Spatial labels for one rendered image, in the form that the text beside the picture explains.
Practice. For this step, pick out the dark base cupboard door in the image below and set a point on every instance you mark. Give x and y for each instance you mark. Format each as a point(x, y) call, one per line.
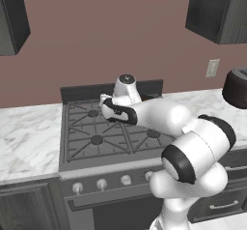
point(25, 208)

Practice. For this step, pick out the white stove knob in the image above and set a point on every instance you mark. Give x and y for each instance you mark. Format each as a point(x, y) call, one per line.
point(125, 179)
point(77, 187)
point(148, 176)
point(101, 184)

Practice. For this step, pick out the dark brown toaster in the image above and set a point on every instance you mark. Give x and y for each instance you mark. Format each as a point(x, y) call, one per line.
point(236, 89)

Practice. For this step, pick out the black gas hob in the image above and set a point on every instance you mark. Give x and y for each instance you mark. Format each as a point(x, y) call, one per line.
point(96, 139)

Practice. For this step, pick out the dark oven door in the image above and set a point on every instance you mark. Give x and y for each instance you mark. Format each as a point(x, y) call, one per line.
point(125, 216)

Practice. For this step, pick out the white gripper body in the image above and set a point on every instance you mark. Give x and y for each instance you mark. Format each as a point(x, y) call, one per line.
point(104, 98)

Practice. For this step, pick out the dark drawer front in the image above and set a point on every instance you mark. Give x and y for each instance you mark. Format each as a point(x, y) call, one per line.
point(236, 176)
point(225, 214)

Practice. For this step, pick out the dark wall cupboard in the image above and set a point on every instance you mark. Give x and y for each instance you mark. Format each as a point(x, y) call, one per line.
point(222, 11)
point(9, 18)

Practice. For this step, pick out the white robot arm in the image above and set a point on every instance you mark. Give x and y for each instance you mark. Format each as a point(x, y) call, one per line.
point(189, 143)

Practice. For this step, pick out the white wall socket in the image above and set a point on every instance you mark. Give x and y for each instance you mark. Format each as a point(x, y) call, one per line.
point(212, 68)

